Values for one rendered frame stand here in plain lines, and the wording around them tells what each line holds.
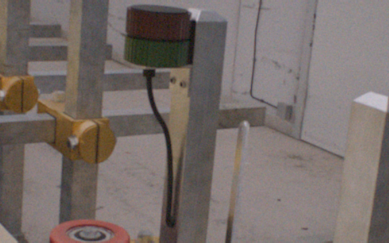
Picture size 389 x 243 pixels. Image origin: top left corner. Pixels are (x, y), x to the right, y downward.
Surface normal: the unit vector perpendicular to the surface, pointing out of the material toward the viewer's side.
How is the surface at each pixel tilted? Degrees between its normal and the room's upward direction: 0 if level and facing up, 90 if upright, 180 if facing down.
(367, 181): 90
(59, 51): 90
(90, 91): 90
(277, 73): 90
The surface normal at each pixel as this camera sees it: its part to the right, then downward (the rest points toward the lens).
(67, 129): -0.84, 0.06
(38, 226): 0.09, -0.97
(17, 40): 0.53, 0.25
